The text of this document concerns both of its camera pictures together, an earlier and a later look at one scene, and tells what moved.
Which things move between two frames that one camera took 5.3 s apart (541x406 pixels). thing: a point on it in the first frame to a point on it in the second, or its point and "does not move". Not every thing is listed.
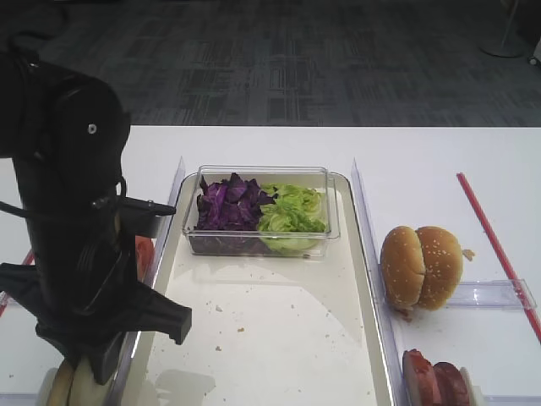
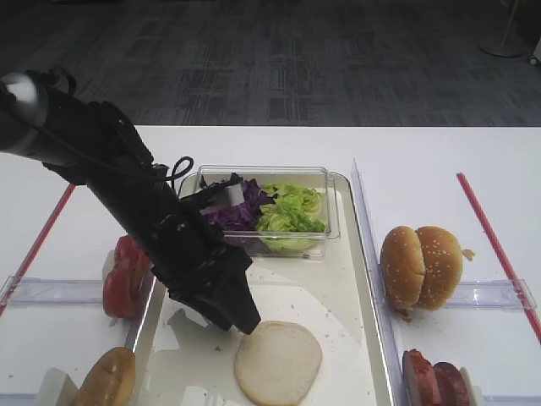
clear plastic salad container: (262, 211) does not move
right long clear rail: (373, 260) does not move
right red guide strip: (510, 277) does not move
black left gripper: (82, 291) to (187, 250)
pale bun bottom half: (84, 390) to (277, 364)
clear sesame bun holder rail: (492, 294) does not move
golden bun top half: (60, 394) to (111, 381)
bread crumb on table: (468, 253) does not move
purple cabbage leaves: (227, 218) does not move
